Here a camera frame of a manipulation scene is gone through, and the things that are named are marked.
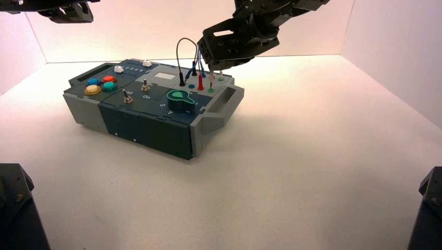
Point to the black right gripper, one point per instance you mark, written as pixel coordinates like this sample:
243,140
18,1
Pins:
240,40

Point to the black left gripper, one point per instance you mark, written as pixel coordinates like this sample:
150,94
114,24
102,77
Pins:
24,4

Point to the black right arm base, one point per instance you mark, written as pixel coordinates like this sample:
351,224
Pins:
428,214

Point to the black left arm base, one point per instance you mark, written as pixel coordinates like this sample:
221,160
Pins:
17,214

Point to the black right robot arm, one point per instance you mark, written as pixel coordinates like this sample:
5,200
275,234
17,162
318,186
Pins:
307,4

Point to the green rotary knob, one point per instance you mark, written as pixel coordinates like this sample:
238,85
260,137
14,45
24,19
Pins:
179,100

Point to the small white display window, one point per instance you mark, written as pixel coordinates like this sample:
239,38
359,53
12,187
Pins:
164,76

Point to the blue push button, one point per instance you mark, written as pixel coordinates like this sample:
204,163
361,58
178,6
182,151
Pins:
93,82

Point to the white slider knob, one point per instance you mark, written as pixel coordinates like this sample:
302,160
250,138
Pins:
147,63
118,69

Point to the red push button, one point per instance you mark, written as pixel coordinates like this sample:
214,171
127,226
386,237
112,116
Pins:
109,79

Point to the yellow push button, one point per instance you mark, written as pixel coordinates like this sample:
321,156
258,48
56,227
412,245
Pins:
92,90

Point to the teal push button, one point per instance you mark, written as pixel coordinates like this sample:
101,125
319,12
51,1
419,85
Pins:
109,87

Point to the grey and dark blue task box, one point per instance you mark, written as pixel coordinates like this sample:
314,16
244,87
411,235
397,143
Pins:
148,127

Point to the metal toggle switch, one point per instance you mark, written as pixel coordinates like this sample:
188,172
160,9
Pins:
127,99
145,86

